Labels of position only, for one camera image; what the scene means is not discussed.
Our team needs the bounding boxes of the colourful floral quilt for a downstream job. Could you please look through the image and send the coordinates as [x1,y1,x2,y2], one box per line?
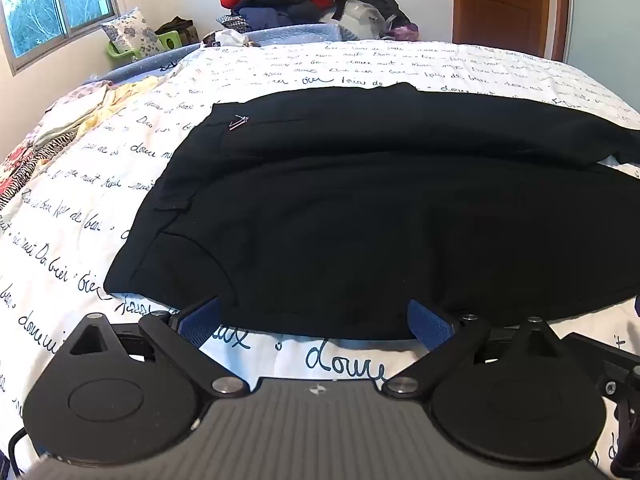
[0,77,163,211]

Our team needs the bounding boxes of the floral pillow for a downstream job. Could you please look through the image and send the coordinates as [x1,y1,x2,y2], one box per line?
[101,8,164,64]

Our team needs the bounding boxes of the clear plastic bag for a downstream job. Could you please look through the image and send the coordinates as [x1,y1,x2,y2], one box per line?
[344,0,387,39]

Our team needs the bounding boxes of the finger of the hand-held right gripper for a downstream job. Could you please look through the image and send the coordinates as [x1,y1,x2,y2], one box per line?
[567,332,640,478]

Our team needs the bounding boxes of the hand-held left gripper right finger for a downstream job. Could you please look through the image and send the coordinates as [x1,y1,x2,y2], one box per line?
[382,299,571,398]

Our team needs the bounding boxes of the window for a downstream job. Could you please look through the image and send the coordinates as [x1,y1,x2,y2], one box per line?
[0,0,120,75]

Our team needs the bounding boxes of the dark brown bag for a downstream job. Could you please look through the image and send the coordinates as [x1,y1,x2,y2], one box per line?
[155,17,200,46]

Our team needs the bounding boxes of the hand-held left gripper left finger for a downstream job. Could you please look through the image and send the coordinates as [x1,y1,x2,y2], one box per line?
[61,297,251,401]

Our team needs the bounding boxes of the light blue quilt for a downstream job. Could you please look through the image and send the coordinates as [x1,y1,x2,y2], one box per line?
[86,24,358,87]

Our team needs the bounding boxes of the brown wooden door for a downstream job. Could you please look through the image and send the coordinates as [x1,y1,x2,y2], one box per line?
[451,0,572,62]

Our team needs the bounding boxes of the black pants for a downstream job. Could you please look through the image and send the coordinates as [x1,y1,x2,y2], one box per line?
[104,82,640,342]

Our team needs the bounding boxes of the white script-print blanket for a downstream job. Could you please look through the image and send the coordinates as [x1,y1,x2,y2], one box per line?
[0,40,640,480]

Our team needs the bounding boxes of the green plastic stool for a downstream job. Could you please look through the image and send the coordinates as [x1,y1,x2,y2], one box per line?
[106,30,182,69]

